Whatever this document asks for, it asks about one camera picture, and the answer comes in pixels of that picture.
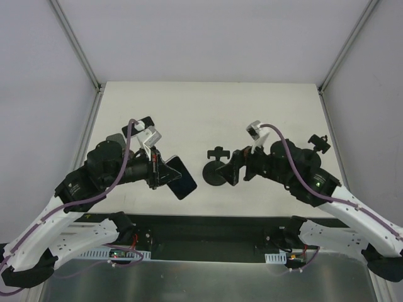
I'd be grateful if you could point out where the black phone silver edge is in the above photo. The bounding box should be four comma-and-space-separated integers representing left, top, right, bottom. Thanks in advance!
166, 155, 197, 200

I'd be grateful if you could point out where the black phone left side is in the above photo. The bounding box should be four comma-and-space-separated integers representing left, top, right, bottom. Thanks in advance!
130, 116, 155, 136

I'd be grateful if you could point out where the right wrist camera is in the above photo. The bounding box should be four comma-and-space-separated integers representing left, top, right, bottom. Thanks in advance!
246, 120, 270, 150

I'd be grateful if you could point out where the dark grey phone flat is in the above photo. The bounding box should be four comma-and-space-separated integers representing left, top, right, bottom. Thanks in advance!
106, 133, 126, 149

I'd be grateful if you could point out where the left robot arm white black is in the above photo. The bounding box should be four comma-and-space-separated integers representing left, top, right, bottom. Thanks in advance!
1, 140, 197, 291

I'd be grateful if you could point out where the black phone stand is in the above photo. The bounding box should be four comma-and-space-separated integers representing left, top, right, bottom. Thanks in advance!
308, 134, 331, 154
202, 146, 230, 186

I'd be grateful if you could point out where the aluminium frame rail left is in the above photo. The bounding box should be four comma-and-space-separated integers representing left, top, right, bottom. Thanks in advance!
69, 87, 104, 171

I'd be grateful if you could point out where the aluminium frame post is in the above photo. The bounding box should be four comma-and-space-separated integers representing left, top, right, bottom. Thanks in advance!
317, 0, 382, 96
47, 0, 103, 92

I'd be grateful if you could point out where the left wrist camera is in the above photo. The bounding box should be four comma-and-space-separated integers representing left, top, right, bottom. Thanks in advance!
137, 126, 162, 150

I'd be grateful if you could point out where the white cable duct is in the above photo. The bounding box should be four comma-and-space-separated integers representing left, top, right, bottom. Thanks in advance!
264, 252, 287, 265
76, 247, 151, 261

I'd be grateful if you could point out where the white cable duct right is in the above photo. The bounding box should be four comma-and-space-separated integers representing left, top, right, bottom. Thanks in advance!
264, 252, 287, 265

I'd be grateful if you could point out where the white cable duct left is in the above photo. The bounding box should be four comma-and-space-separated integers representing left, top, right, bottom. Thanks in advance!
76, 247, 151, 261

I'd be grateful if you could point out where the aluminium frame post right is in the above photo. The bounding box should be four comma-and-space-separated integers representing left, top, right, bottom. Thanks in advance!
317, 0, 382, 96

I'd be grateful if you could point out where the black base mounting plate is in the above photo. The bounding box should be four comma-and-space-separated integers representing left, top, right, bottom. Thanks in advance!
72, 212, 343, 262

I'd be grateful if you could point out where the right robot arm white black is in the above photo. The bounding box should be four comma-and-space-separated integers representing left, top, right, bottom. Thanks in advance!
216, 139, 402, 282

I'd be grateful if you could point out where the aluminium frame post left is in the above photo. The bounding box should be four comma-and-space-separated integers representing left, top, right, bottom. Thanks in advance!
47, 0, 103, 92

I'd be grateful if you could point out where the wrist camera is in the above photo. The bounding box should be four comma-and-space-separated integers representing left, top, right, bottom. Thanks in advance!
137, 126, 162, 150
246, 120, 270, 150

